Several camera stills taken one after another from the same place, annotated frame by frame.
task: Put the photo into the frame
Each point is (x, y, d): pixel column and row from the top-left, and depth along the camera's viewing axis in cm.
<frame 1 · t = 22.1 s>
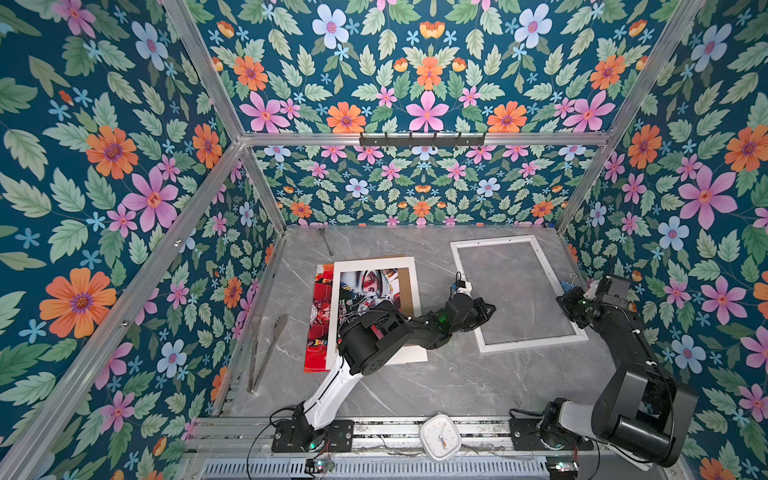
left hand: (507, 304, 85), fingers closed
right hand: (560, 296, 87), fingers closed
red printed photo: (360, 291, 103), on the table
brown backing board: (405, 292, 103), on the table
clear acrylic sheet: (513, 276, 108), on the table

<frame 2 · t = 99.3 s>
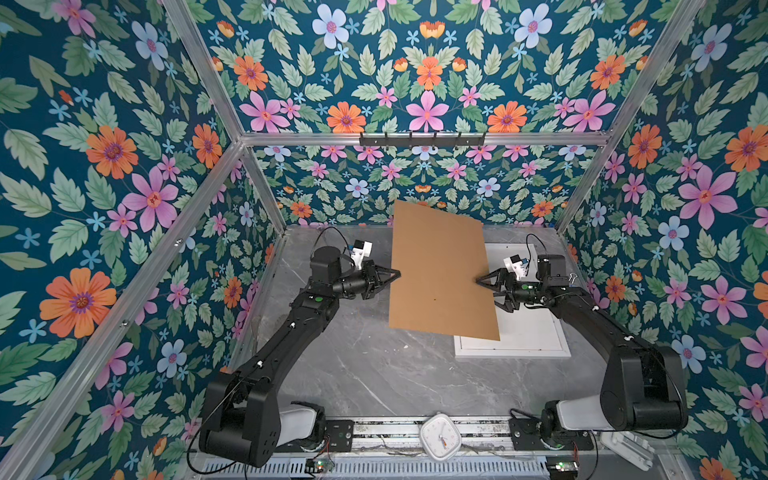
left hand: (402, 269, 70), fingers closed
right hand: (483, 287, 82), fingers open
brown backing board: (440, 258, 84), point 23 cm above the table
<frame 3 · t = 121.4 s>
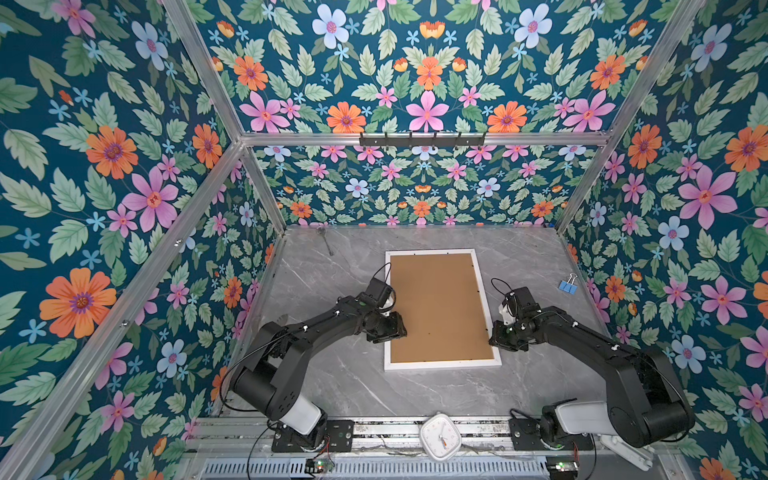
left hand: (408, 330, 85), fingers open
right hand: (490, 340, 89), fingers closed
brown backing board: (437, 292, 104), on the table
blue binder clip: (568, 286, 103), point 2 cm above the table
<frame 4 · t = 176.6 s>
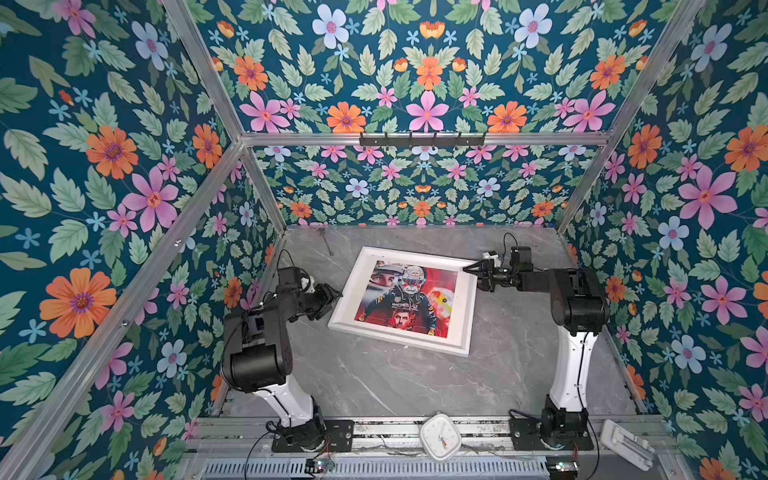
left hand: (339, 289, 94), fingers open
right hand: (467, 272, 100), fingers open
